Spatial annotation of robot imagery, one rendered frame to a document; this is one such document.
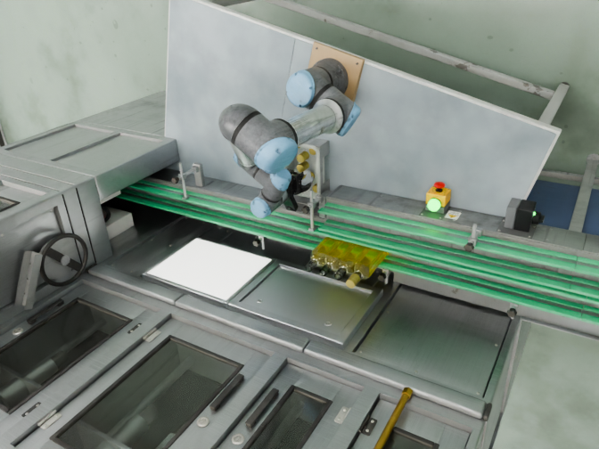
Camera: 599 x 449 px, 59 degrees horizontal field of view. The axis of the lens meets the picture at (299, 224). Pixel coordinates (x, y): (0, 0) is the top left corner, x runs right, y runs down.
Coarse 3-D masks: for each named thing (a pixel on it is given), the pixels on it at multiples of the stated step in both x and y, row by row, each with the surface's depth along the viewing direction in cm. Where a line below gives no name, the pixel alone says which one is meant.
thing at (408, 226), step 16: (320, 208) 200; (336, 208) 200; (352, 208) 199; (384, 224) 187; (400, 224) 187; (416, 224) 186; (448, 240) 176; (464, 240) 176; (480, 240) 176; (496, 240) 175; (512, 256) 167; (528, 256) 166; (544, 256) 166; (560, 256) 165; (592, 272) 157
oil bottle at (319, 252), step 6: (324, 240) 201; (330, 240) 201; (336, 240) 201; (318, 246) 198; (324, 246) 197; (330, 246) 197; (312, 252) 194; (318, 252) 194; (324, 252) 194; (312, 258) 193; (318, 258) 192; (318, 264) 193
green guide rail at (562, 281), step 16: (336, 224) 204; (368, 240) 193; (384, 240) 192; (400, 240) 192; (416, 240) 192; (432, 256) 182; (448, 256) 181; (464, 256) 182; (480, 256) 181; (496, 272) 172; (512, 272) 172; (528, 272) 172; (544, 272) 171; (560, 288) 164; (576, 288) 163; (592, 288) 163
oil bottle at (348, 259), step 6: (354, 246) 196; (360, 246) 196; (348, 252) 193; (354, 252) 192; (360, 252) 192; (342, 258) 189; (348, 258) 189; (354, 258) 189; (342, 264) 188; (348, 264) 187; (354, 264) 188; (348, 270) 187
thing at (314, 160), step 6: (306, 144) 204; (300, 150) 215; (306, 150) 213; (318, 150) 203; (312, 156) 213; (318, 156) 203; (294, 162) 219; (312, 162) 215; (318, 162) 204; (294, 168) 220; (312, 168) 216; (318, 168) 206; (318, 174) 207; (318, 180) 208; (312, 186) 219; (318, 186) 209; (306, 192) 216; (318, 192) 211
